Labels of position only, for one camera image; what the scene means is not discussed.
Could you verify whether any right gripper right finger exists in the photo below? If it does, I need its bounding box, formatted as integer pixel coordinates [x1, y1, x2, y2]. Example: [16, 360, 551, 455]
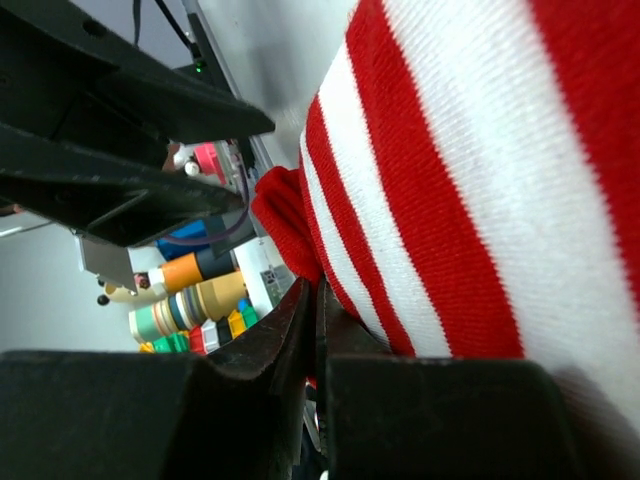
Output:
[316, 283, 585, 479]

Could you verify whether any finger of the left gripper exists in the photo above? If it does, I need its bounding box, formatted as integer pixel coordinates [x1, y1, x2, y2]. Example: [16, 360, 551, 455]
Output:
[1, 125, 244, 247]
[1, 1, 275, 144]

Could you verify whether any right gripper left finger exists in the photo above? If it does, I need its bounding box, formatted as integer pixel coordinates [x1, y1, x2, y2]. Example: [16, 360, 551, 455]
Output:
[1, 280, 310, 479]

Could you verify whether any red white striped sock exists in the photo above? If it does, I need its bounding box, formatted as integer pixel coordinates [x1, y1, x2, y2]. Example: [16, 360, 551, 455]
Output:
[249, 0, 640, 391]

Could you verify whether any aluminium table frame rail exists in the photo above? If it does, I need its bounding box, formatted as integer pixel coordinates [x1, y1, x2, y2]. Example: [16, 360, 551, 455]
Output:
[183, 1, 274, 117]

